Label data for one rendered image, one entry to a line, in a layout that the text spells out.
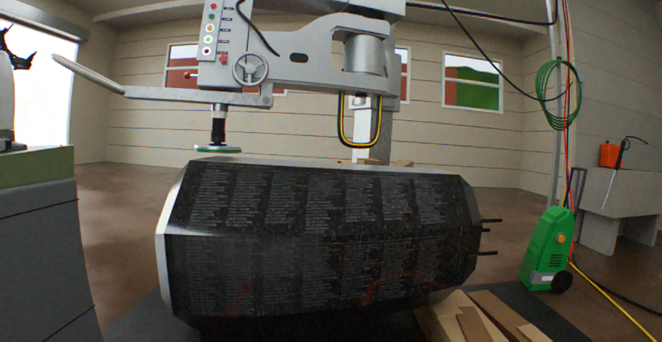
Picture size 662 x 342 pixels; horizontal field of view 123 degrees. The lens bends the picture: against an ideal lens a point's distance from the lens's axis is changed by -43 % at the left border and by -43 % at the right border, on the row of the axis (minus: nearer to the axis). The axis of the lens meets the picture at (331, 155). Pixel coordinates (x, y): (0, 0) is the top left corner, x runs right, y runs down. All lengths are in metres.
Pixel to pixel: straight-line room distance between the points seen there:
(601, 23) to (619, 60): 0.52
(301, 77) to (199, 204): 0.67
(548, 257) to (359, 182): 1.54
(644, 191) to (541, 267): 1.87
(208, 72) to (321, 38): 0.51
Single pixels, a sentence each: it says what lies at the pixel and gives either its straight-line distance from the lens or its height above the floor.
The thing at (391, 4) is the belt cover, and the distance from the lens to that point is 1.60.
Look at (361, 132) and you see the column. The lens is 2.11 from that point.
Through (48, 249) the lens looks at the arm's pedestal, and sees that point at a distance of 0.92.
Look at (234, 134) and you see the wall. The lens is 7.77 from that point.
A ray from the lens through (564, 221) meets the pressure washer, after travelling 2.28.
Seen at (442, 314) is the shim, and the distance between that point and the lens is 1.47.
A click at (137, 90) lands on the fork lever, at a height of 1.11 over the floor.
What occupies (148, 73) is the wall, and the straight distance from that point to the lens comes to 9.18.
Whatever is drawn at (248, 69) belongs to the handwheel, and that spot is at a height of 1.20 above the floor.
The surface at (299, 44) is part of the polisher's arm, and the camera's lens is 1.40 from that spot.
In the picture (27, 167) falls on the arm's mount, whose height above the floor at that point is 0.84.
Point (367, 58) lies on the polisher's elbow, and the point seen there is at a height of 1.32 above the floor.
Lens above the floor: 0.94
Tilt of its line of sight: 3 degrees down
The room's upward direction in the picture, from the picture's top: 3 degrees clockwise
